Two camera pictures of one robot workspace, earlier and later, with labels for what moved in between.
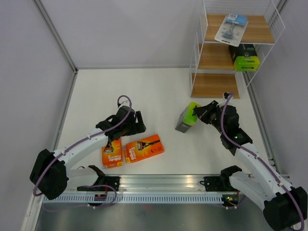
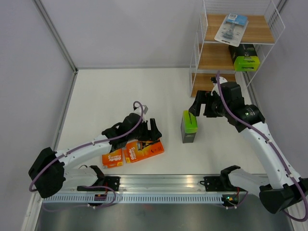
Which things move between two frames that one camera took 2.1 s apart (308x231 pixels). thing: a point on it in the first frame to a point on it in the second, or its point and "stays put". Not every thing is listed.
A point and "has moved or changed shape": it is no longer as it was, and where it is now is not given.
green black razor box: [244, 57] stays put
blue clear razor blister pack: [231, 29] stays put
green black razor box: [186, 121] has moved or changed shape
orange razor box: [144, 148] stays put
